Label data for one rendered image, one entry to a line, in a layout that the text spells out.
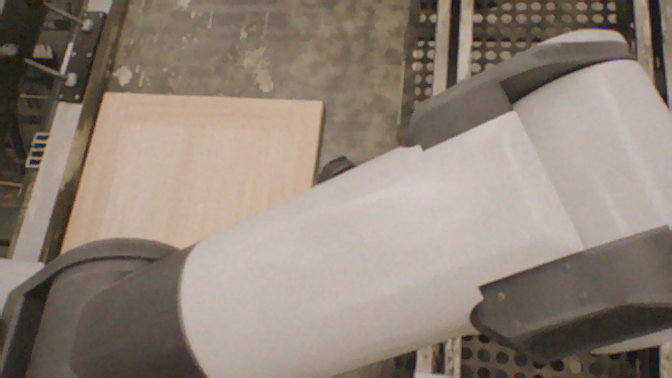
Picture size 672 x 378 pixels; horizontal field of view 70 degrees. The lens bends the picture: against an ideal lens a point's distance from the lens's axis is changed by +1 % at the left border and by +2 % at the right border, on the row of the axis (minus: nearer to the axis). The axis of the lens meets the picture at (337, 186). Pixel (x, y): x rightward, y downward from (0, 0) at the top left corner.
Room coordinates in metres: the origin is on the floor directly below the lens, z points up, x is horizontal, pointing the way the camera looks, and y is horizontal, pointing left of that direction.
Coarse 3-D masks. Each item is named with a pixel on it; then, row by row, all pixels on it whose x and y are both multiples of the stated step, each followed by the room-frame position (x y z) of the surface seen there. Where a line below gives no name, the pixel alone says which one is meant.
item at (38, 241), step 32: (96, 0) 1.05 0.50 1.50; (96, 64) 0.96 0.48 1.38; (96, 96) 0.94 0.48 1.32; (64, 128) 0.87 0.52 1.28; (64, 160) 0.83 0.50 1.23; (32, 192) 0.80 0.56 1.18; (64, 192) 0.81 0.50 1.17; (32, 224) 0.76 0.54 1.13; (64, 224) 0.79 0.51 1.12; (32, 256) 0.72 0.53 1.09
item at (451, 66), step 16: (448, 0) 0.89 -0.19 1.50; (464, 0) 0.88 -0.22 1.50; (448, 16) 0.87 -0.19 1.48; (464, 16) 0.86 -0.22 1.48; (448, 32) 0.85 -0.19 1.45; (464, 32) 0.84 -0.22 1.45; (448, 48) 0.87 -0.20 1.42; (464, 48) 0.82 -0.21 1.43; (448, 64) 0.85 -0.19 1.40; (464, 64) 0.81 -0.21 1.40; (432, 80) 0.84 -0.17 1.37; (448, 80) 0.80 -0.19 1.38; (464, 80) 0.79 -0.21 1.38; (416, 352) 0.54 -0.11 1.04; (432, 352) 0.55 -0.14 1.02; (448, 352) 0.53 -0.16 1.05; (416, 368) 0.52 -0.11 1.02; (432, 368) 0.54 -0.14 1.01; (448, 368) 0.51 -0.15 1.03
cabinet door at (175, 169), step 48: (144, 96) 0.92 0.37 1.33; (192, 96) 0.90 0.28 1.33; (96, 144) 0.87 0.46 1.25; (144, 144) 0.86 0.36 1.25; (192, 144) 0.84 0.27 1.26; (240, 144) 0.83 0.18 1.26; (288, 144) 0.81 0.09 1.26; (96, 192) 0.80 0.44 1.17; (144, 192) 0.79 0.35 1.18; (192, 192) 0.78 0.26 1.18; (240, 192) 0.77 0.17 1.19; (288, 192) 0.76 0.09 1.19; (192, 240) 0.73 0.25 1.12
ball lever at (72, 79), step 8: (8, 48) 0.85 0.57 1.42; (16, 48) 0.86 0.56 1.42; (0, 56) 0.85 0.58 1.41; (8, 56) 0.84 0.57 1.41; (16, 56) 0.85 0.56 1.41; (24, 56) 0.86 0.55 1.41; (8, 64) 0.85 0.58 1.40; (16, 64) 0.85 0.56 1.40; (32, 64) 0.88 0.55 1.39; (48, 72) 0.89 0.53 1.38; (56, 72) 0.90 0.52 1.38; (64, 80) 0.91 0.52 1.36; (72, 80) 0.91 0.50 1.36
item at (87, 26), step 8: (24, 0) 0.92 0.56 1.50; (32, 0) 0.92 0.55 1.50; (40, 0) 0.93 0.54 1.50; (32, 8) 0.93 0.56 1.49; (48, 8) 0.95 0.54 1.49; (56, 8) 0.96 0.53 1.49; (64, 16) 0.97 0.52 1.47; (72, 16) 0.98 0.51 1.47; (80, 24) 0.98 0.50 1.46; (88, 24) 0.99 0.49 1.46; (88, 32) 0.98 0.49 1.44
